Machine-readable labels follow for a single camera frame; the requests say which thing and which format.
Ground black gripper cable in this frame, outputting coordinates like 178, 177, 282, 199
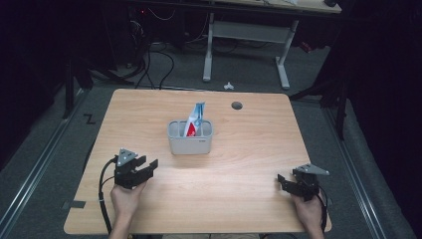
98, 157, 119, 235
316, 185, 330, 235

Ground black floor cables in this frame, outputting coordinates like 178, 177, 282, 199
125, 19, 176, 91

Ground white red blue toothpaste tube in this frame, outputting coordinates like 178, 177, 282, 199
182, 101, 206, 138

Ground metal floor rail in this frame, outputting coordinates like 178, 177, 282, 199
321, 107, 387, 239
0, 89, 86, 233

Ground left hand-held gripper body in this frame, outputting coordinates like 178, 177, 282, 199
113, 147, 147, 190

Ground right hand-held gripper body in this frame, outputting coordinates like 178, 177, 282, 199
292, 162, 331, 202

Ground person's right hand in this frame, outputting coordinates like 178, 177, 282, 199
291, 193, 324, 231

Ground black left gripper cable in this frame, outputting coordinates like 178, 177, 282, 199
98, 157, 119, 235

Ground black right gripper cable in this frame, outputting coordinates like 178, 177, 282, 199
316, 185, 330, 235

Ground person's left hand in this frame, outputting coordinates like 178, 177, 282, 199
109, 180, 147, 217

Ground black metal stand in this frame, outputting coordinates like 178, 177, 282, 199
289, 76, 351, 141
62, 58, 133, 120

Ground grey plastic holder box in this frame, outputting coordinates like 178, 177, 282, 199
166, 119, 214, 156

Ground desk with white metal frame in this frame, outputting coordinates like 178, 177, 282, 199
125, 0, 343, 91

